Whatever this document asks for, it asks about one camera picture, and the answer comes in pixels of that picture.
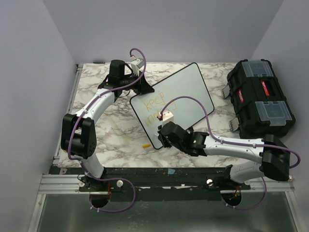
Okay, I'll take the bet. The white whiteboard with black frame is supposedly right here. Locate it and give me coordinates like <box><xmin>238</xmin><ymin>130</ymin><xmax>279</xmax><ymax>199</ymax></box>
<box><xmin>130</xmin><ymin>63</ymin><xmax>214</xmax><ymax>149</ymax></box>

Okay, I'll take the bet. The small dark wall clip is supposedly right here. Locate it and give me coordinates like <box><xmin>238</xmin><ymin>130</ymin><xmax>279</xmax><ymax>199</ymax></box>
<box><xmin>93</xmin><ymin>61</ymin><xmax>105</xmax><ymax>64</ymax></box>

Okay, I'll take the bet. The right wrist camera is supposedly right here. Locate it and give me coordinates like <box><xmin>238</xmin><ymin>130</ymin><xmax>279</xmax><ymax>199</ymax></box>
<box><xmin>158</xmin><ymin>110</ymin><xmax>174</xmax><ymax>126</ymax></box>

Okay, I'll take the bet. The aluminium frame profile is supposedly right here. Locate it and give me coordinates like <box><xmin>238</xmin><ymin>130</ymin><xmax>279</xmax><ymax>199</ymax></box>
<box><xmin>26</xmin><ymin>64</ymin><xmax>84</xmax><ymax>232</ymax></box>

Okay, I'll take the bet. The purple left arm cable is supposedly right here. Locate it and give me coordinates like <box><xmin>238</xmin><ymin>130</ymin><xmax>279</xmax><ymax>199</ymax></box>
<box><xmin>67</xmin><ymin>48</ymin><xmax>147</xmax><ymax>214</ymax></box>

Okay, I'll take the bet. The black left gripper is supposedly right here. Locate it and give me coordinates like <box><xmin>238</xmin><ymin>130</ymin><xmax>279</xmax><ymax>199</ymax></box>
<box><xmin>121</xmin><ymin>71</ymin><xmax>155</xmax><ymax>95</ymax></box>

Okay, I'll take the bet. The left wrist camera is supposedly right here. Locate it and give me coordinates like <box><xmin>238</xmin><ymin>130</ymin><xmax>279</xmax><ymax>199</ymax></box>
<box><xmin>130</xmin><ymin>56</ymin><xmax>144</xmax><ymax>75</ymax></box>

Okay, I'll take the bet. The blue tape piece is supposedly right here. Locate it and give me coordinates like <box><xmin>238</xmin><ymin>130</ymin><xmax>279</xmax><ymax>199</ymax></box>
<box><xmin>168</xmin><ymin>168</ymin><xmax>176</xmax><ymax>175</ymax></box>

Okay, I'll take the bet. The black plastic toolbox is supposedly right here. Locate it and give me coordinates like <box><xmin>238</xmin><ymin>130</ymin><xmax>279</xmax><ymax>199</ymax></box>
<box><xmin>222</xmin><ymin>59</ymin><xmax>295</xmax><ymax>139</ymax></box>

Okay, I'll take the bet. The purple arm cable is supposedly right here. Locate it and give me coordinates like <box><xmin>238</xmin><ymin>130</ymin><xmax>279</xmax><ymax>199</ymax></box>
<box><xmin>67</xmin><ymin>48</ymin><xmax>147</xmax><ymax>214</ymax></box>
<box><xmin>161</xmin><ymin>96</ymin><xmax>302</xmax><ymax>211</ymax></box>

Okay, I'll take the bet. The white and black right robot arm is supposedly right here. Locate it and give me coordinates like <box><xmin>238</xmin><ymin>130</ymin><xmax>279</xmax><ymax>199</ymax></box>
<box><xmin>158</xmin><ymin>122</ymin><xmax>290</xmax><ymax>189</ymax></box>

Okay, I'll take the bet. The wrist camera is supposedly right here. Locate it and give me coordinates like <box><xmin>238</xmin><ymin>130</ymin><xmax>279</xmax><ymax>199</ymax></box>
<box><xmin>158</xmin><ymin>110</ymin><xmax>174</xmax><ymax>126</ymax></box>
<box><xmin>130</xmin><ymin>56</ymin><xmax>144</xmax><ymax>75</ymax></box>

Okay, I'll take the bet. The yellow marker cap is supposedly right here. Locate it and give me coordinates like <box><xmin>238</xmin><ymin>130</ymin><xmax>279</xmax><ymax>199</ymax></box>
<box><xmin>142</xmin><ymin>144</ymin><xmax>151</xmax><ymax>148</ymax></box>

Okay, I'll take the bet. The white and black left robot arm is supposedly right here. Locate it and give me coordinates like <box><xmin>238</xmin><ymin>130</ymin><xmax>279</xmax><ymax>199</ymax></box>
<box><xmin>60</xmin><ymin>58</ymin><xmax>154</xmax><ymax>191</ymax></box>

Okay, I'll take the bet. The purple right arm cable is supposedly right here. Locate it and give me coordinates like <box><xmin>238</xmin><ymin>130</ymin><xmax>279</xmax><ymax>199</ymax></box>
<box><xmin>161</xmin><ymin>96</ymin><xmax>302</xmax><ymax>211</ymax></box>

